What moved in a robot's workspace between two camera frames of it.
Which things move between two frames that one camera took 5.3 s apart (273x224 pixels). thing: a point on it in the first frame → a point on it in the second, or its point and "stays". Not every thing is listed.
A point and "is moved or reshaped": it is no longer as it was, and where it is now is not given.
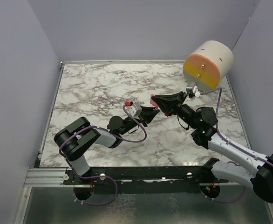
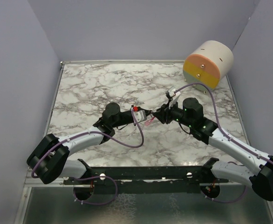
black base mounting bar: [183, 179] stays
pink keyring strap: [152, 101] is moved or reshaped
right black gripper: [171, 103] → [163, 114]
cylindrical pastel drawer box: [208, 64] stays
